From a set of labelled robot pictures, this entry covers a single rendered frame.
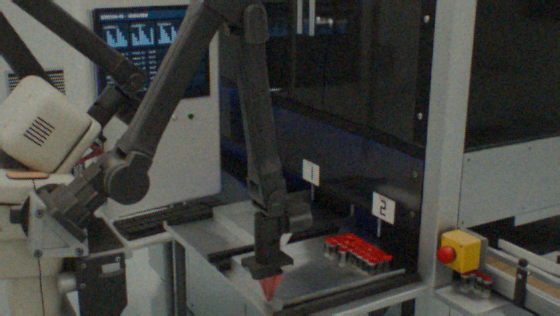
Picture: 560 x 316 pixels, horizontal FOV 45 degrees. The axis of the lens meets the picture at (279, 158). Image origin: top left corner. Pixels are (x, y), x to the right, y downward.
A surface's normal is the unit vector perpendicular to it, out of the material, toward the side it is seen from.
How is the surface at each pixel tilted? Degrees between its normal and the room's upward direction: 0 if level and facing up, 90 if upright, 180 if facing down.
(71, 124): 90
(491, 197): 90
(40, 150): 90
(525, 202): 90
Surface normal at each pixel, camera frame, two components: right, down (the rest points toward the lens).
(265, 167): 0.41, 0.09
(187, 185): 0.61, 0.23
